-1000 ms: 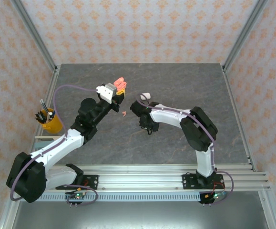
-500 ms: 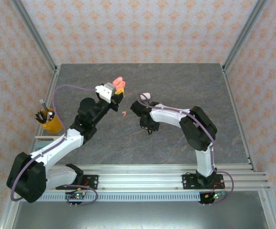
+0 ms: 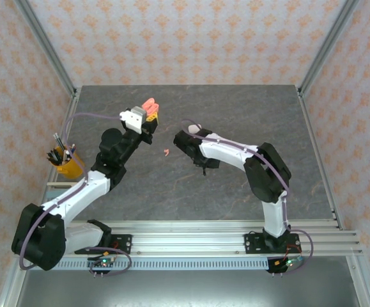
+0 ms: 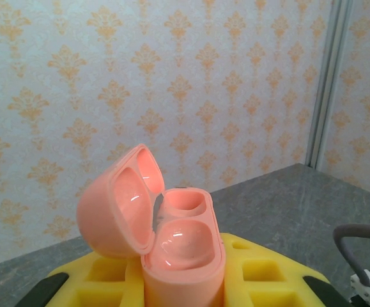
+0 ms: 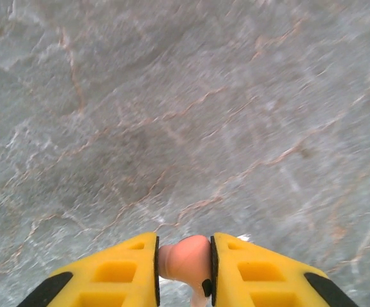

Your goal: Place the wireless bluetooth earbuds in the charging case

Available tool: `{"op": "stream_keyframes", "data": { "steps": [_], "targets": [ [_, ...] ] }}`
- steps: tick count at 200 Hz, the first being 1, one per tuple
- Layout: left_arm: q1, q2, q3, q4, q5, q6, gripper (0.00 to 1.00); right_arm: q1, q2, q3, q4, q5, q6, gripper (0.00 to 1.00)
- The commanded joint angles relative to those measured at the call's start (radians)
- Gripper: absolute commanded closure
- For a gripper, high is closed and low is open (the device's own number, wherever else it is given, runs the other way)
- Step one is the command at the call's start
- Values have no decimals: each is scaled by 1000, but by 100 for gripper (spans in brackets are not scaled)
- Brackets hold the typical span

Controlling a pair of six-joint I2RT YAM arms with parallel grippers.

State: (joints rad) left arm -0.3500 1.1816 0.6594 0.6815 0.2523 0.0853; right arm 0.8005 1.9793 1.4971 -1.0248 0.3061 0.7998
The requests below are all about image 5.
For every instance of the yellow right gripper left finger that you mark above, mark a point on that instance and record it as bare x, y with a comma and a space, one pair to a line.
130, 256

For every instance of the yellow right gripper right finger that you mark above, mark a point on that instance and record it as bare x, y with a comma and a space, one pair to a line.
235, 259

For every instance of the pink earbud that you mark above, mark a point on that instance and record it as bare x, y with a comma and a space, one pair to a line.
184, 259

